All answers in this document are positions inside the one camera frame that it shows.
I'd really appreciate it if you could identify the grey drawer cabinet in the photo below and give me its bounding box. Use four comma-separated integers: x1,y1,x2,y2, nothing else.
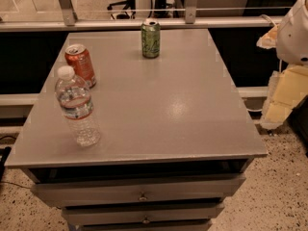
7,29,267,231

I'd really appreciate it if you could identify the red coke can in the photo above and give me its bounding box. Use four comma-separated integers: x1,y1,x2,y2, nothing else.
64,43,96,88

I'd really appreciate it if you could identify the clear plastic water bottle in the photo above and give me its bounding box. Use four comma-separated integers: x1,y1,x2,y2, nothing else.
55,65,101,147

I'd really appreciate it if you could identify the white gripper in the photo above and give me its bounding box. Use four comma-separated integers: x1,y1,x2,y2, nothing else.
256,0,308,129

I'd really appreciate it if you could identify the top drawer round knob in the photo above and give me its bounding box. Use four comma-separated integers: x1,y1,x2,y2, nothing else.
139,192,148,201

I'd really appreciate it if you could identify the drawer round knob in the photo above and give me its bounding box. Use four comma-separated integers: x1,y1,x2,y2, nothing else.
141,218,151,224
139,192,148,201

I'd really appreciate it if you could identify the green soda can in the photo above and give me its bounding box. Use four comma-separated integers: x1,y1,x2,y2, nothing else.
141,18,161,59

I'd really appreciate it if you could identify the white cable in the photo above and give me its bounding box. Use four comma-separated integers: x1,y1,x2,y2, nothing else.
260,13,277,27

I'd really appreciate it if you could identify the metal window rail frame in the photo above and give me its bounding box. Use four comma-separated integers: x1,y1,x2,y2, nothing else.
0,0,295,32

